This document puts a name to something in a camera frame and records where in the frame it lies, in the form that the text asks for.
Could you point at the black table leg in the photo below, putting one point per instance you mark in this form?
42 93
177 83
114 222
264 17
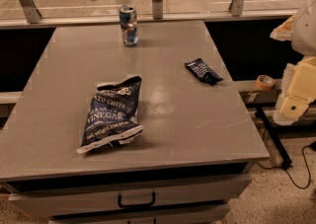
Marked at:
286 161

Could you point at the Red Bull can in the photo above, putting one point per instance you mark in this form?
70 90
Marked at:
128 25

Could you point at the grey drawer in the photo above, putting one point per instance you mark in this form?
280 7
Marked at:
202 214
105 198

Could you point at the lower grey drawer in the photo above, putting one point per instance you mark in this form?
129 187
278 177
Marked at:
202 214

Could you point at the black drawer handle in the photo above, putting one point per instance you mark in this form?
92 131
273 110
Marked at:
136 200

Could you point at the blue rxbar blueberry wrapper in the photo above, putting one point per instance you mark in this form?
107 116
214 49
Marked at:
203 72

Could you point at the upper grey drawer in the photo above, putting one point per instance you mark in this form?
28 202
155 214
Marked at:
105 198

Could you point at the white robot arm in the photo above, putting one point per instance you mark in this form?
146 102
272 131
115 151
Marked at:
298 83

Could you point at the blue vinegar chips bag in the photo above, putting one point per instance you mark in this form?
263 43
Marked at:
111 119

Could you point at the orange tape roll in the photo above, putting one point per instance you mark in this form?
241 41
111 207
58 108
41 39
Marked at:
265 82

